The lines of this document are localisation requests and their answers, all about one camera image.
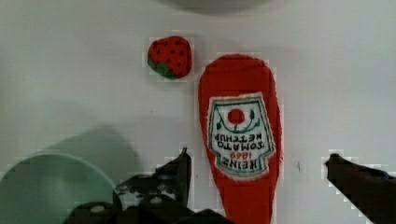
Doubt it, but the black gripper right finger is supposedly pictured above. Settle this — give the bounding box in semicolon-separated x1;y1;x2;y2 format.
324;154;396;224

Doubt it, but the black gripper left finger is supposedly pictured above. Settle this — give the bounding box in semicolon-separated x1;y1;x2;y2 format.
113;147;191;215

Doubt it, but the red plush ketchup bottle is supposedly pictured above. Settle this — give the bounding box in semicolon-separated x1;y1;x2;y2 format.
198;54;282;224

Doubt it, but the plush strawberry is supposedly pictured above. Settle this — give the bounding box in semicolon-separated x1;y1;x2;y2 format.
148;36;192;80

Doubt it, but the green mug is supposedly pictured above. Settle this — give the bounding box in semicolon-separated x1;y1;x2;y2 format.
0;154;114;224

